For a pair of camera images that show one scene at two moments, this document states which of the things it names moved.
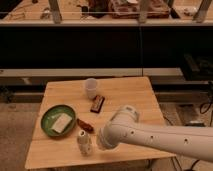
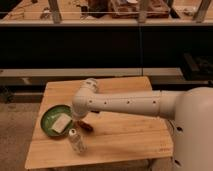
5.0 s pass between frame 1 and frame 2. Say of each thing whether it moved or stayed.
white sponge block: stayed
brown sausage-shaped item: stayed
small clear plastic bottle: moved
